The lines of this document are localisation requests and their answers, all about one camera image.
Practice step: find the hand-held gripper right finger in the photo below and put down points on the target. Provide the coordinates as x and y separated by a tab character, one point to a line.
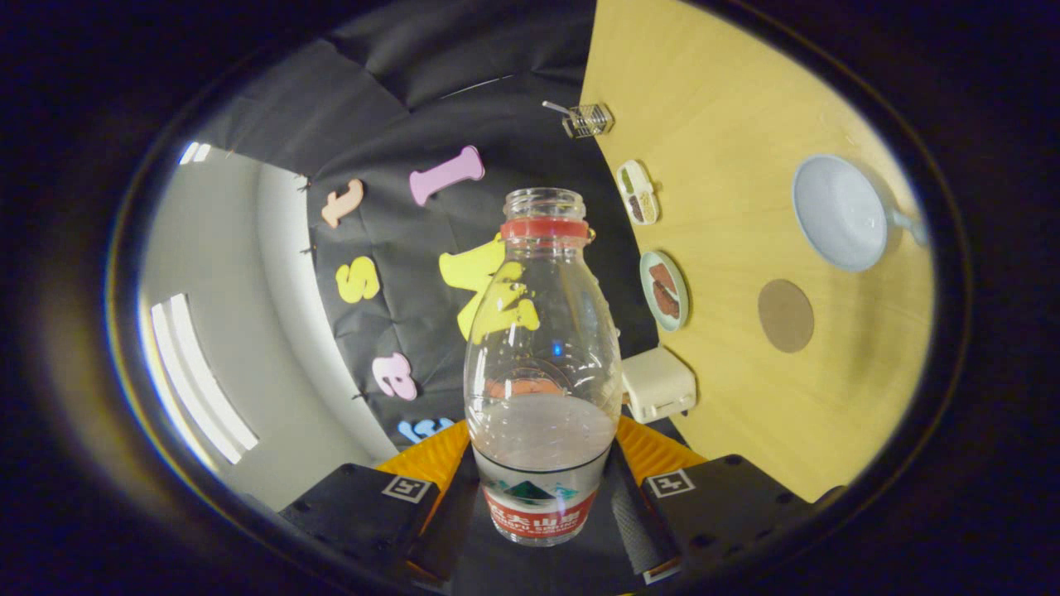
633	521

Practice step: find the long ceiling light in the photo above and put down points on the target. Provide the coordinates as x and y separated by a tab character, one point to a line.
203	381

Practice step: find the clear plastic bottle red label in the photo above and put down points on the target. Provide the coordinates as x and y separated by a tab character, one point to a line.
542	430

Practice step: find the round brown coaster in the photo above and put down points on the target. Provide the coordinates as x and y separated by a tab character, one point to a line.
785	316

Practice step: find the small divided condiment dish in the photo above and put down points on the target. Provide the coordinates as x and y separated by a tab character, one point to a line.
638	192

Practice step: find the black backdrop cloth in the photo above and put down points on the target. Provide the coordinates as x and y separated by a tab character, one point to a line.
397	108

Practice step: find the small ceiling light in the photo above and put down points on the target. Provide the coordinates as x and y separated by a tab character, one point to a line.
195	152

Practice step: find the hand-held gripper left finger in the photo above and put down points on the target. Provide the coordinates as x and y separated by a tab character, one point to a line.
443	521

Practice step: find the pale green plate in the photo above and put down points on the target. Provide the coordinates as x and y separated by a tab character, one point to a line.
646	290

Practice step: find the wooden table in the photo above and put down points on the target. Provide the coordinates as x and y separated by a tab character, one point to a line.
745	397

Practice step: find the brown meat piece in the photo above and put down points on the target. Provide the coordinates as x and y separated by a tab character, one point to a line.
662	275
667	302

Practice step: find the white toaster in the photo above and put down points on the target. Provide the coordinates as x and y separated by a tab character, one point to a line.
658	385

